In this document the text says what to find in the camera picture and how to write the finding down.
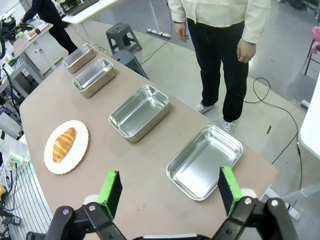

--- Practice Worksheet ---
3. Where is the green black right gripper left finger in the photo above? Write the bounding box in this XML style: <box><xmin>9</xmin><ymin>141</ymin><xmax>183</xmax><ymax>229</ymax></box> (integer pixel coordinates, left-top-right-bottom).
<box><xmin>48</xmin><ymin>170</ymin><xmax>127</xmax><ymax>240</ymax></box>

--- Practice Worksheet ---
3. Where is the golden brown croissant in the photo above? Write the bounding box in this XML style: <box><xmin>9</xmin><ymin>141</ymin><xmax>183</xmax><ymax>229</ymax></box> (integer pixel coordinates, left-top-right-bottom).
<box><xmin>52</xmin><ymin>127</ymin><xmax>77</xmax><ymax>164</ymax></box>

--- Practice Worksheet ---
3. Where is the white sneaker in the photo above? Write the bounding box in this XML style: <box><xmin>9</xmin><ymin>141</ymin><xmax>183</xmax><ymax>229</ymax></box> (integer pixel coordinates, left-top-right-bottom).
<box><xmin>222</xmin><ymin>119</ymin><xmax>236</xmax><ymax>136</ymax></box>
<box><xmin>194</xmin><ymin>102</ymin><xmax>216</xmax><ymax>114</ymax></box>

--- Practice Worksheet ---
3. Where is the white power strip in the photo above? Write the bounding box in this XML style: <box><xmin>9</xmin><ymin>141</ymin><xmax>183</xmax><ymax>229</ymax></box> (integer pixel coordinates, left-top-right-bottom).
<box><xmin>146</xmin><ymin>28</ymin><xmax>173</xmax><ymax>39</ymax></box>

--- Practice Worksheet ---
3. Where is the large shallow steel tray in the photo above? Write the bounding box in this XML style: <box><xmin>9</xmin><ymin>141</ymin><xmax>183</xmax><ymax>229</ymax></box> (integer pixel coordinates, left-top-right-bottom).
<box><xmin>165</xmin><ymin>124</ymin><xmax>244</xmax><ymax>202</ymax></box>

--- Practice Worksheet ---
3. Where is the white desk with wooden tray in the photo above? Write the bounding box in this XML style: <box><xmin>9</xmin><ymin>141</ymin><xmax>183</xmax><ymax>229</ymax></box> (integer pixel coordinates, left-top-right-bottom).
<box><xmin>61</xmin><ymin>0</ymin><xmax>161</xmax><ymax>48</ymax></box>

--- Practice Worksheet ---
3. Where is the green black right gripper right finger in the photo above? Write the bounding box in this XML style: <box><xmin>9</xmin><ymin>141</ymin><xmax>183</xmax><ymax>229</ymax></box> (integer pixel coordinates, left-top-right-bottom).
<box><xmin>212</xmin><ymin>166</ymin><xmax>300</xmax><ymax>240</ymax></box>

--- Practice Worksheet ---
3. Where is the white table with leg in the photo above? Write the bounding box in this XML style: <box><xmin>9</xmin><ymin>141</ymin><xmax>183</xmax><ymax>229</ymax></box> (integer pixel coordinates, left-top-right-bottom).
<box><xmin>261</xmin><ymin>74</ymin><xmax>320</xmax><ymax>221</ymax></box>

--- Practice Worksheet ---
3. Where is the grey plastic stool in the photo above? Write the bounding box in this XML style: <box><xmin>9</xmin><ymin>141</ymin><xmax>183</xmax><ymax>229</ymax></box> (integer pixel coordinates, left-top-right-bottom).
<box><xmin>105</xmin><ymin>22</ymin><xmax>143</xmax><ymax>55</ymax></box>
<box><xmin>110</xmin><ymin>49</ymin><xmax>150</xmax><ymax>81</ymax></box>

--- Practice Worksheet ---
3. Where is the black floor cable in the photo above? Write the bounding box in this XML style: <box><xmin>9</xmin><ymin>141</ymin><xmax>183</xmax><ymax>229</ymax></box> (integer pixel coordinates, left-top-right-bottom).
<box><xmin>243</xmin><ymin>77</ymin><xmax>303</xmax><ymax>188</ymax></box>

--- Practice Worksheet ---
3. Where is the person's left hand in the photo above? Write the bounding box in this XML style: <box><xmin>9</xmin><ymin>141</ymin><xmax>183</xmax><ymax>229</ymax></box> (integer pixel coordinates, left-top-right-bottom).
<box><xmin>236</xmin><ymin>38</ymin><xmax>256</xmax><ymax>64</ymax></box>

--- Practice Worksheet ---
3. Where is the person in cream shirt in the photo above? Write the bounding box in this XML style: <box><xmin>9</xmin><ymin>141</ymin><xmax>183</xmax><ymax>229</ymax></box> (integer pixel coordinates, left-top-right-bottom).
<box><xmin>167</xmin><ymin>0</ymin><xmax>272</xmax><ymax>136</ymax></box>

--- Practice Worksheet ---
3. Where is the person in black clothes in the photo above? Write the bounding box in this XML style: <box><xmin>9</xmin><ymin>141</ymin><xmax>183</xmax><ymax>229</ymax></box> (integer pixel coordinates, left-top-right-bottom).
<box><xmin>20</xmin><ymin>0</ymin><xmax>79</xmax><ymax>55</ymax></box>

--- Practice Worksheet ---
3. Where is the person's right hand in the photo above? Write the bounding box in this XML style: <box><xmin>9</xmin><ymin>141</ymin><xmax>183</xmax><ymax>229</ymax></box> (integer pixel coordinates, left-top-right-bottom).
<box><xmin>174</xmin><ymin>21</ymin><xmax>190</xmax><ymax>43</ymax></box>

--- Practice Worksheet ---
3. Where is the medium deep steel tray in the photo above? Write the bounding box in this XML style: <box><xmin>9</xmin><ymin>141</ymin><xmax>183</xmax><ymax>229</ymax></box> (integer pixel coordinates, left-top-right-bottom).
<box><xmin>108</xmin><ymin>85</ymin><xmax>170</xmax><ymax>144</ymax></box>

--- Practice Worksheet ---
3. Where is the white cabinet with brown top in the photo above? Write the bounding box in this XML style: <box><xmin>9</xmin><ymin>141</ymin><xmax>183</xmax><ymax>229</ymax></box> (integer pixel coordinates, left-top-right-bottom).
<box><xmin>9</xmin><ymin>22</ymin><xmax>73</xmax><ymax>98</ymax></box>

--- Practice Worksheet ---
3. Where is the pink cloth on chair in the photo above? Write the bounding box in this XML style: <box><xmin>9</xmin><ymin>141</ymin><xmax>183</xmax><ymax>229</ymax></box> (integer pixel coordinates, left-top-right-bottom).
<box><xmin>310</xmin><ymin>25</ymin><xmax>320</xmax><ymax>55</ymax></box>

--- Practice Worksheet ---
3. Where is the white scalloped round plate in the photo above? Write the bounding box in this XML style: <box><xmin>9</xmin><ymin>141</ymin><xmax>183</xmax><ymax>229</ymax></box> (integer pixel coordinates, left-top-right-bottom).
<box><xmin>43</xmin><ymin>120</ymin><xmax>90</xmax><ymax>175</ymax></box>

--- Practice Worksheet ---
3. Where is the small deep steel container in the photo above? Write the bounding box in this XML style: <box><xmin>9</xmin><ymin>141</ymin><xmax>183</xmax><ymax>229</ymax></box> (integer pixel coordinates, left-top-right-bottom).
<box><xmin>72</xmin><ymin>57</ymin><xmax>117</xmax><ymax>99</ymax></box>
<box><xmin>61</xmin><ymin>43</ymin><xmax>97</xmax><ymax>74</ymax></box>

